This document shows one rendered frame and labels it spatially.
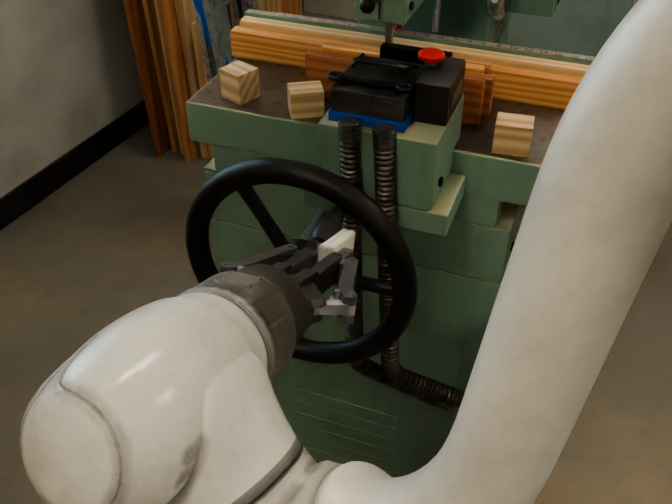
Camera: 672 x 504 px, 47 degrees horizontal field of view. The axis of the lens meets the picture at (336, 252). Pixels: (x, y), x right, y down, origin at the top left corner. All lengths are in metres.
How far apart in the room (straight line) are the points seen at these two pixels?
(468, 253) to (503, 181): 0.12
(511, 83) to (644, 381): 1.10
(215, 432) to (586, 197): 0.24
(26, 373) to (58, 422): 1.61
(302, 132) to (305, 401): 0.52
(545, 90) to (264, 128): 0.37
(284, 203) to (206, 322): 0.62
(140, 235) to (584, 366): 2.08
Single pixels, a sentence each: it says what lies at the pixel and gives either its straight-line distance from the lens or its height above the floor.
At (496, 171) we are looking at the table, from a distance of 0.96.
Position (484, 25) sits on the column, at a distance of 1.26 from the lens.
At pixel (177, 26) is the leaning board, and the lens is 2.55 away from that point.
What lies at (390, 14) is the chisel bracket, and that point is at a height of 1.01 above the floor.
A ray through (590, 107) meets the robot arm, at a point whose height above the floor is 1.24.
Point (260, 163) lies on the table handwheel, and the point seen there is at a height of 0.95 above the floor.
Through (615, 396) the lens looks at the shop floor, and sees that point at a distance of 1.96.
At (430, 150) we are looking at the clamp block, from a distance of 0.86.
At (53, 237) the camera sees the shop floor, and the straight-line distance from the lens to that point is 2.45.
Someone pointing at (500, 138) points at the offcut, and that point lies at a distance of 0.95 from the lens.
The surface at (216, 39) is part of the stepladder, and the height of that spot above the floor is 0.65.
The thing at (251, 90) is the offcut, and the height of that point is 0.91.
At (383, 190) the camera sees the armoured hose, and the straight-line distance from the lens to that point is 0.88.
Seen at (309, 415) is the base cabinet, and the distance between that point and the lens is 1.37.
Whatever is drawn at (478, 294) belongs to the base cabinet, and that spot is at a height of 0.69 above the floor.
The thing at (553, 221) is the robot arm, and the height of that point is 1.19.
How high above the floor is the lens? 1.38
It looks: 38 degrees down
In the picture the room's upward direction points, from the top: straight up
